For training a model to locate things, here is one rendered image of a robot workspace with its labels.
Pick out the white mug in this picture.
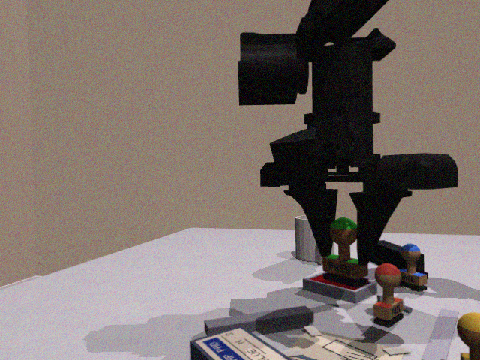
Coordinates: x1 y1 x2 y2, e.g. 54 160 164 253
295 215 323 262

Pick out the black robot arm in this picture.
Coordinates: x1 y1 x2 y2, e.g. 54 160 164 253
238 0 396 178

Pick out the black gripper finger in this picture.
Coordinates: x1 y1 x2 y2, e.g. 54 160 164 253
349 190 413 266
284 189 338 257

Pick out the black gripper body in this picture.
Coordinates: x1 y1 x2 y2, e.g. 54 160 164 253
260 97 458 193

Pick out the wooden rubber stamp with green knob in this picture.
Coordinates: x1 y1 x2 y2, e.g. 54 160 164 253
322 217 368 288

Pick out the red-handled rubber stamp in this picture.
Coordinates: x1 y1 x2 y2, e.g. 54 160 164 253
373 263 404 328

